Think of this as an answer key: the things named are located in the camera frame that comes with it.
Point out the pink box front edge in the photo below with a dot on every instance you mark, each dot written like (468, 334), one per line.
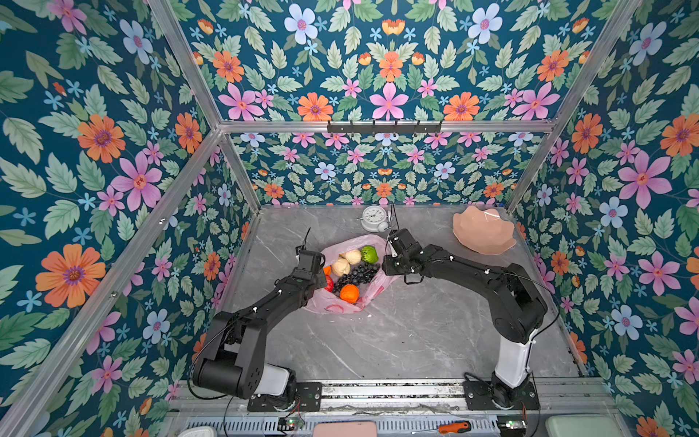
(346, 429)

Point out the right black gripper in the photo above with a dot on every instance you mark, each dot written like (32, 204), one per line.
(387, 266)

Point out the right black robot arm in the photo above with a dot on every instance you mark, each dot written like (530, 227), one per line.
(517, 307)

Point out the small circuit board right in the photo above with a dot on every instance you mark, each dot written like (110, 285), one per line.
(512, 427)

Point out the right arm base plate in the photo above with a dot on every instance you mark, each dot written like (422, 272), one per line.
(480, 394)

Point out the pink flower-shaped bowl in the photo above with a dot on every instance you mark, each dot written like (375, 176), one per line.
(484, 231)

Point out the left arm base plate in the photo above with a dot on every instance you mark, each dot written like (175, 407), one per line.
(301, 396)

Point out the black hook rail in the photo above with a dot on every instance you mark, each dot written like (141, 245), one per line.
(400, 127)

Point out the small circuit board left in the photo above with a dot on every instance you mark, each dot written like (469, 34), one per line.
(290, 424)

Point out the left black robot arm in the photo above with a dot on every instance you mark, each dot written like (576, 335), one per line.
(232, 360)

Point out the fake green apple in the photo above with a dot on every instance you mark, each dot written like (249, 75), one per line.
(369, 254)

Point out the fake black grapes bunch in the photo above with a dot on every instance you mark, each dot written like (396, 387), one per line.
(361, 274)

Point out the fake red apple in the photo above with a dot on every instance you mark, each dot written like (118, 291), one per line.
(329, 283)

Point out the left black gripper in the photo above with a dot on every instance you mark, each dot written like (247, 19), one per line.
(320, 276)

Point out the fake beige pear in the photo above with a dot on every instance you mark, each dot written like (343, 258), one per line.
(341, 267)

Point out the fake persimmon orange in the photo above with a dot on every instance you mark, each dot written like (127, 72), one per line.
(350, 293)

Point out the small circuit board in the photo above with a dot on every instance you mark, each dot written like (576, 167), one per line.
(290, 424)
(512, 427)

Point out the orange handled screwdriver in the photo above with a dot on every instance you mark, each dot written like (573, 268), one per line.
(453, 428)

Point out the fake pale yellow fruit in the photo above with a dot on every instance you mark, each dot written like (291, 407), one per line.
(353, 257)

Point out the pale green box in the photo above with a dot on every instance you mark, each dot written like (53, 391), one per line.
(582, 426)

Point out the white object front left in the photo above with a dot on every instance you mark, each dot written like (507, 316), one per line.
(200, 431)

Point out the white alarm clock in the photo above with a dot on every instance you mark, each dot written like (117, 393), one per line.
(375, 219)

